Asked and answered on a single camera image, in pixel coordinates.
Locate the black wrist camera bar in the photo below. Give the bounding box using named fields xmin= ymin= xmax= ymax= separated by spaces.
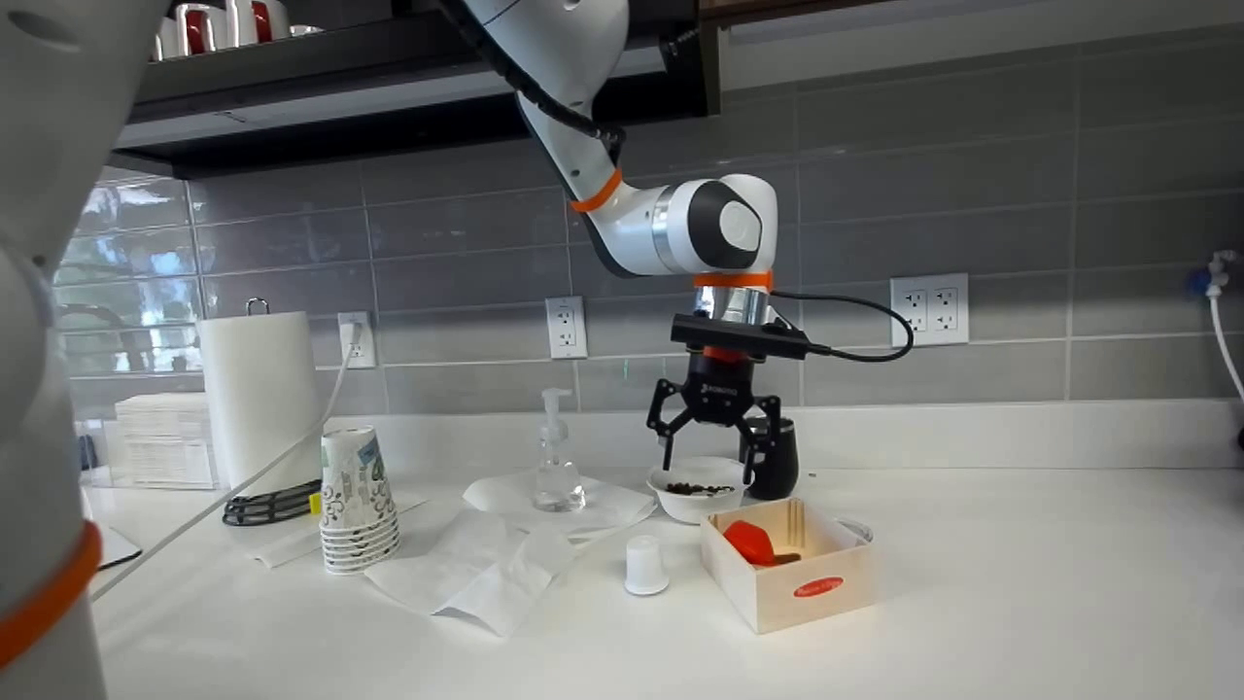
xmin=668 ymin=310 xmax=818 ymax=361

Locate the white hose with blue fitting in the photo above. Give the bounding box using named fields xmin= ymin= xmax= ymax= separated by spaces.
xmin=1178 ymin=245 xmax=1244 ymax=452

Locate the small white cup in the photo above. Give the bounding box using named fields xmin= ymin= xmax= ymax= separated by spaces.
xmin=623 ymin=533 xmax=678 ymax=603

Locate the white double wall outlet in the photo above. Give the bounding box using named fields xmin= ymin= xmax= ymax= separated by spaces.
xmin=886 ymin=267 xmax=976 ymax=349

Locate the red plastic object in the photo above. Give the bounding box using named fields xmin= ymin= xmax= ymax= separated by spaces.
xmin=718 ymin=516 xmax=807 ymax=571

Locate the crumpled white paper napkin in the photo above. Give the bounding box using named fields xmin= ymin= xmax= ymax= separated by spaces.
xmin=362 ymin=509 xmax=591 ymax=641

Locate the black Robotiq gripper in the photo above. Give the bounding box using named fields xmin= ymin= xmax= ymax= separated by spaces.
xmin=643 ymin=347 xmax=796 ymax=500

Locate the black camera cable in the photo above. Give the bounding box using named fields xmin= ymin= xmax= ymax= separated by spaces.
xmin=772 ymin=287 xmax=919 ymax=370

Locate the patterned paper cup stack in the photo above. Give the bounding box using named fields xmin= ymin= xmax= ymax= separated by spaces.
xmin=317 ymin=423 xmax=406 ymax=581

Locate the white bowl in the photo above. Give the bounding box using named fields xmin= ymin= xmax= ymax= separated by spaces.
xmin=646 ymin=454 xmax=750 ymax=528

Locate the white storage box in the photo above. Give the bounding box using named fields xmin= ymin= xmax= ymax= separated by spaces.
xmin=107 ymin=391 xmax=220 ymax=493

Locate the dark wall shelf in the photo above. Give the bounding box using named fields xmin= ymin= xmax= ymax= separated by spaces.
xmin=115 ymin=0 xmax=722 ymax=181

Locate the clear glass flask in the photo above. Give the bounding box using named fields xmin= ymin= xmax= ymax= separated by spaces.
xmin=531 ymin=384 xmax=591 ymax=516

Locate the red white mug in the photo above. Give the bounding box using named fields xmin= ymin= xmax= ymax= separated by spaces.
xmin=170 ymin=0 xmax=227 ymax=59
xmin=227 ymin=0 xmax=293 ymax=50

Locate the wooden box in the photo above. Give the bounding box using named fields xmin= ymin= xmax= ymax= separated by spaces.
xmin=702 ymin=500 xmax=878 ymax=637

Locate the flat white paper towel sheet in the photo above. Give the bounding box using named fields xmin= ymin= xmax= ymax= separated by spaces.
xmin=461 ymin=468 xmax=660 ymax=538

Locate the white paper towel roll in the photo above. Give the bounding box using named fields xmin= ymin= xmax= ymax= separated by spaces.
xmin=196 ymin=309 xmax=326 ymax=493

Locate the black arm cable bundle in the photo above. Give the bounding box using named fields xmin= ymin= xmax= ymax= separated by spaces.
xmin=439 ymin=0 xmax=632 ymax=162

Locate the black tumbler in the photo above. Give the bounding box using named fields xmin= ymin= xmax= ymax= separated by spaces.
xmin=743 ymin=422 xmax=807 ymax=505

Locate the coiled black cable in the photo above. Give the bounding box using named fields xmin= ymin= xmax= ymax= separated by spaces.
xmin=220 ymin=474 xmax=326 ymax=528

